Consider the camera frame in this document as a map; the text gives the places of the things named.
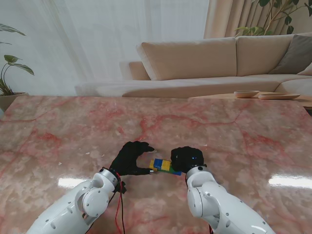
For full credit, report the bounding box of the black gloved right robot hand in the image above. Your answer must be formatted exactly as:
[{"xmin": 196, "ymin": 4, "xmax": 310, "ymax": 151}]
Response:
[{"xmin": 170, "ymin": 146, "xmax": 205, "ymax": 175}]

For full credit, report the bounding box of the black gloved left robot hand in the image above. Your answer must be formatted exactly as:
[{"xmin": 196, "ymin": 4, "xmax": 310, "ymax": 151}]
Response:
[{"xmin": 108, "ymin": 141, "xmax": 156, "ymax": 177}]

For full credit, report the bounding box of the round wooden bowl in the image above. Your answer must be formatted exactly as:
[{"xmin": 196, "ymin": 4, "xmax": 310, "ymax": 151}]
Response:
[{"xmin": 234, "ymin": 90, "xmax": 260, "ymax": 98}]

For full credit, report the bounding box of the beige fabric sofa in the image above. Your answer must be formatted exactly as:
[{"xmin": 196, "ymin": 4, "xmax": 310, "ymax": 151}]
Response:
[{"xmin": 74, "ymin": 34, "xmax": 312, "ymax": 98}]

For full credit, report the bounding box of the oval wooden tray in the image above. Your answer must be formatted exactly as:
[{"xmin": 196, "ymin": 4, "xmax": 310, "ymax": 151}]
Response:
[{"xmin": 258, "ymin": 92, "xmax": 301, "ymax": 100}]

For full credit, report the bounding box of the white sheer curtain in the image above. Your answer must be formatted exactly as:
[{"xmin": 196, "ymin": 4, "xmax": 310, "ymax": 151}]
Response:
[{"xmin": 0, "ymin": 0, "xmax": 210, "ymax": 96}]

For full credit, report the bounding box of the beige plant pot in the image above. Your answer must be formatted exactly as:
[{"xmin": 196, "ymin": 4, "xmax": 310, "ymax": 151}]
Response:
[{"xmin": 0, "ymin": 92, "xmax": 29, "ymax": 113}]

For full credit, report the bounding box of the broad-leaf green houseplant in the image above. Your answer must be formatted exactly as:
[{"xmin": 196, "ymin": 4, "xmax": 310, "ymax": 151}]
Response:
[{"xmin": 0, "ymin": 23, "xmax": 35, "ymax": 96}]

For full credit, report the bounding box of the tall branching green houseplant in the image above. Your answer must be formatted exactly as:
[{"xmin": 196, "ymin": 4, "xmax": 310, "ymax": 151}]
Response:
[{"xmin": 235, "ymin": 0, "xmax": 312, "ymax": 37}]

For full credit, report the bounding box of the beige drape curtain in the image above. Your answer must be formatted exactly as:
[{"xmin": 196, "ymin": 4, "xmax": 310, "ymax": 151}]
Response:
[{"xmin": 203, "ymin": 0, "xmax": 271, "ymax": 39}]

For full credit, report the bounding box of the grey sofa cushion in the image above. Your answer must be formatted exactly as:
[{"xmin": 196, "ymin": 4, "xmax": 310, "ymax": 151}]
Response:
[{"xmin": 269, "ymin": 34, "xmax": 312, "ymax": 75}]

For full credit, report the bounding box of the red left arm cable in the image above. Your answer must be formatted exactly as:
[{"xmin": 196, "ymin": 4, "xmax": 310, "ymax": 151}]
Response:
[{"xmin": 114, "ymin": 172, "xmax": 125, "ymax": 234}]

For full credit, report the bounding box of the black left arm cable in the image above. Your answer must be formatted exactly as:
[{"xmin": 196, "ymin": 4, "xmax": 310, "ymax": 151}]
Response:
[{"xmin": 86, "ymin": 192, "xmax": 125, "ymax": 234}]

